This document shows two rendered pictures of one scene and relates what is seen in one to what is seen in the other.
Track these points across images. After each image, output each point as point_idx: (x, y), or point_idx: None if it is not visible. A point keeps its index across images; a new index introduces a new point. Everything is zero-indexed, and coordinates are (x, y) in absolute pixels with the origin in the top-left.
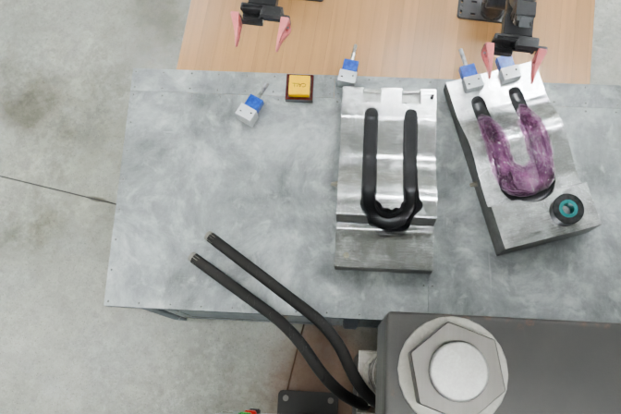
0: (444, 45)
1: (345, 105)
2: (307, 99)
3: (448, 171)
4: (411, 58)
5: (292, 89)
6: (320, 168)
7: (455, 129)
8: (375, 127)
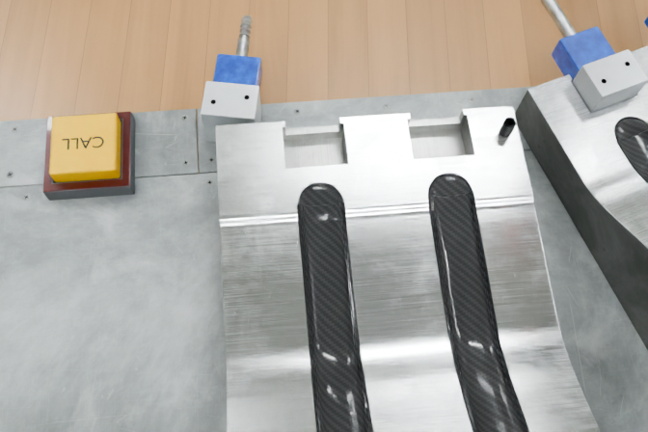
0: (489, 5)
1: (229, 186)
2: (113, 184)
3: (584, 359)
4: (407, 44)
5: (62, 157)
6: (171, 406)
7: (572, 226)
8: (340, 249)
